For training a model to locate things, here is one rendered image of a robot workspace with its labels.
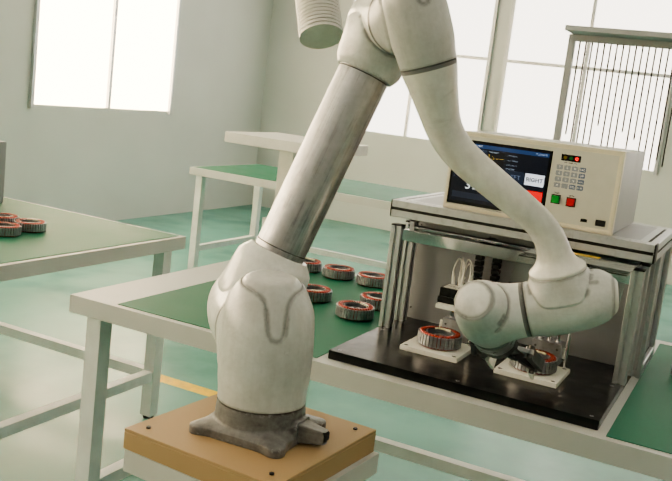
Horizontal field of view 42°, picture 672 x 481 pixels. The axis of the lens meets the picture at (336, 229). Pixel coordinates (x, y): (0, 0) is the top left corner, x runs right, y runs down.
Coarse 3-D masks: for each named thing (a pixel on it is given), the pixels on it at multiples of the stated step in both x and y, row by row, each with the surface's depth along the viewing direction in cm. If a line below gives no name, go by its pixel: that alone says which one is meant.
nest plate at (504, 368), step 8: (504, 360) 215; (496, 368) 208; (504, 368) 209; (512, 368) 210; (560, 368) 214; (512, 376) 206; (520, 376) 205; (528, 376) 205; (536, 376) 206; (544, 376) 206; (552, 376) 207; (560, 376) 208; (544, 384) 203; (552, 384) 202
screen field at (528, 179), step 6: (510, 174) 223; (516, 174) 222; (522, 174) 222; (528, 174) 221; (534, 174) 220; (516, 180) 222; (522, 180) 222; (528, 180) 221; (534, 180) 220; (540, 180) 220; (540, 186) 220
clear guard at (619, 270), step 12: (528, 252) 205; (576, 252) 214; (588, 252) 216; (516, 264) 199; (528, 264) 198; (588, 264) 198; (600, 264) 200; (612, 264) 202; (624, 264) 204; (636, 264) 206; (516, 276) 197; (528, 276) 196; (624, 276) 190
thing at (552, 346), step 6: (534, 342) 223; (540, 342) 222; (546, 342) 222; (552, 342) 221; (558, 342) 222; (564, 342) 223; (540, 348) 223; (546, 348) 222; (552, 348) 221; (558, 348) 220; (558, 354) 221; (558, 360) 221
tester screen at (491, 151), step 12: (480, 144) 226; (492, 156) 225; (504, 156) 223; (516, 156) 222; (528, 156) 221; (540, 156) 219; (504, 168) 224; (516, 168) 222; (528, 168) 221; (540, 168) 219; (456, 180) 230; (492, 204) 226
